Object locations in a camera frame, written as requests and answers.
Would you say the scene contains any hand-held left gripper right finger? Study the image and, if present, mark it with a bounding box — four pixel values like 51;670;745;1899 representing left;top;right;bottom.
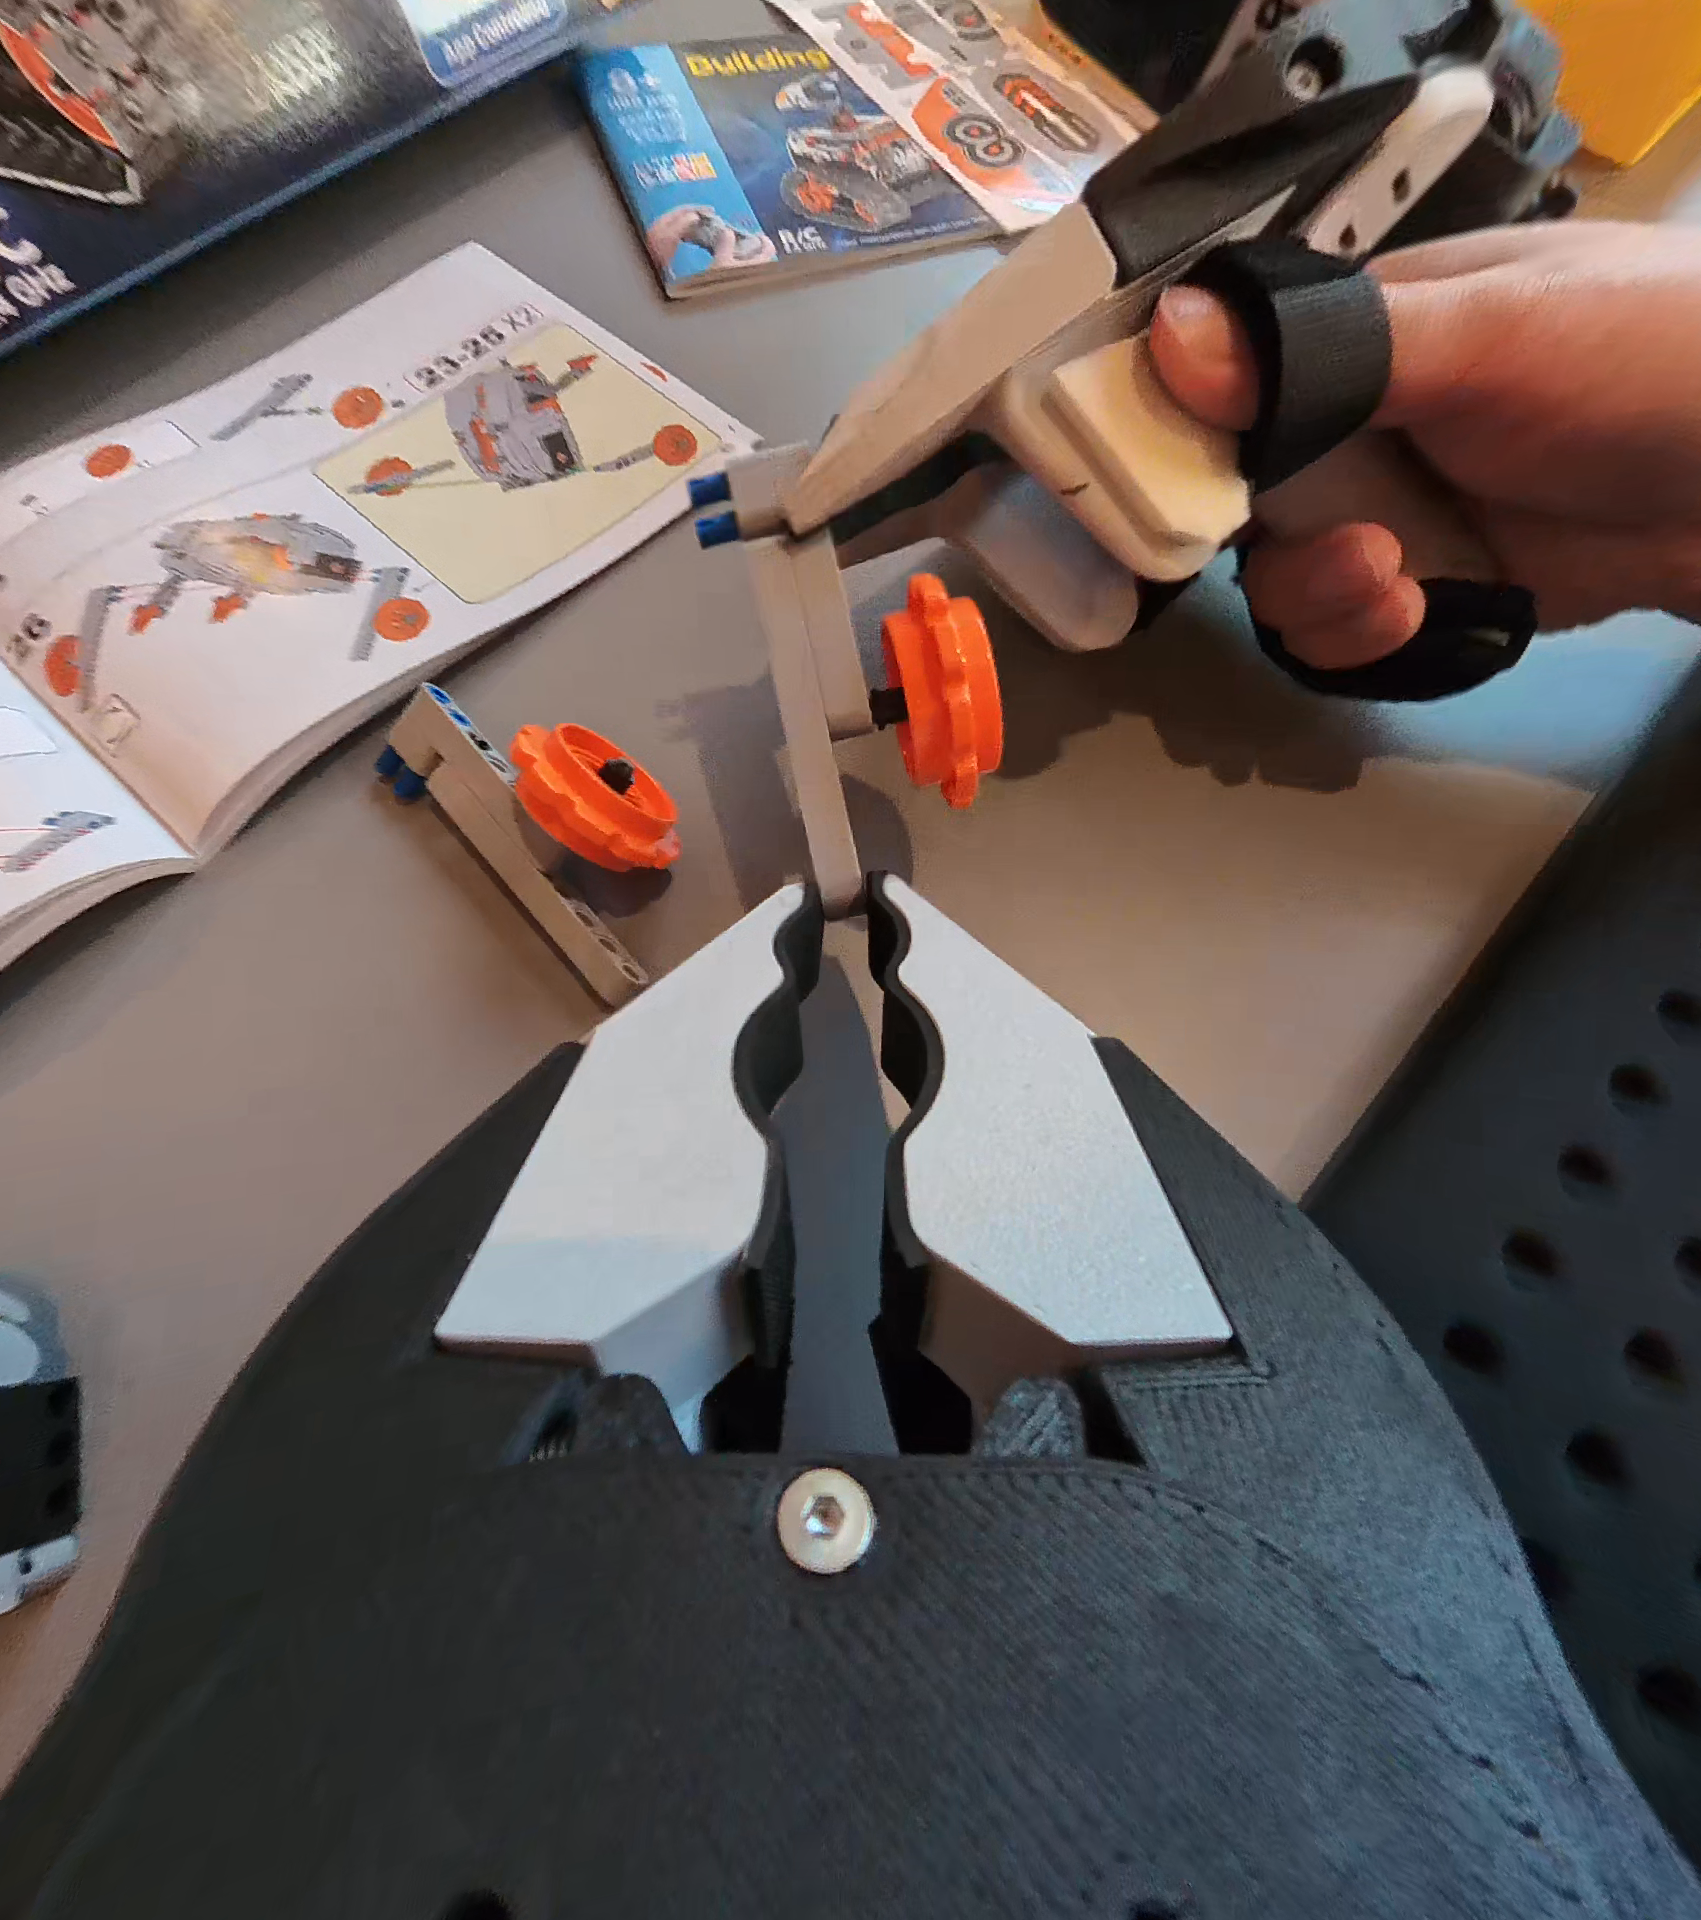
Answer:
868;869;1236;1450

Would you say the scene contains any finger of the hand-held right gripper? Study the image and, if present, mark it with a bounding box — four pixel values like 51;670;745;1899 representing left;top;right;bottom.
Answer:
782;201;1167;540

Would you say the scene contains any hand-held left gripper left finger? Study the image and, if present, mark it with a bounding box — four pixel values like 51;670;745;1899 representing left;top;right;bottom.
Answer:
432;882;829;1454

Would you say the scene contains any grey beam with orange gear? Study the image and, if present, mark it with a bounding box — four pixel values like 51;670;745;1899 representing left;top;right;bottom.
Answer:
692;442;1009;919
372;682;686;1009

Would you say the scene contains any person's right hand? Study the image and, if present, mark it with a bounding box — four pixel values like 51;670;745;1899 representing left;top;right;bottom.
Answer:
1147;224;1701;708

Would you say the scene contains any orange and white sticker sheet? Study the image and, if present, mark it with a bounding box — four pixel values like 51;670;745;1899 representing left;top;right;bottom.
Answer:
767;0;1159;234

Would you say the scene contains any small blue booklet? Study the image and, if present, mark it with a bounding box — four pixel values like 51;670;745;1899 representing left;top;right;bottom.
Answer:
576;35;1003;301

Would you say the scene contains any yellow plastic bin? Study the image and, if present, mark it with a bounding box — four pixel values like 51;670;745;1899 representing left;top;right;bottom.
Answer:
1525;0;1701;168

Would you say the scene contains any black perforated board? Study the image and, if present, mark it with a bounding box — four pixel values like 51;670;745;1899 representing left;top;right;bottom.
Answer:
1307;660;1701;1920

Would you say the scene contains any open instruction booklet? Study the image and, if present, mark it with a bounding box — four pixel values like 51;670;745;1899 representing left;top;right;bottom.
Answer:
0;240;762;1081

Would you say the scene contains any dark blue toy set box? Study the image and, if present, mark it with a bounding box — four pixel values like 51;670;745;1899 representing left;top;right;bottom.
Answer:
0;0;612;414

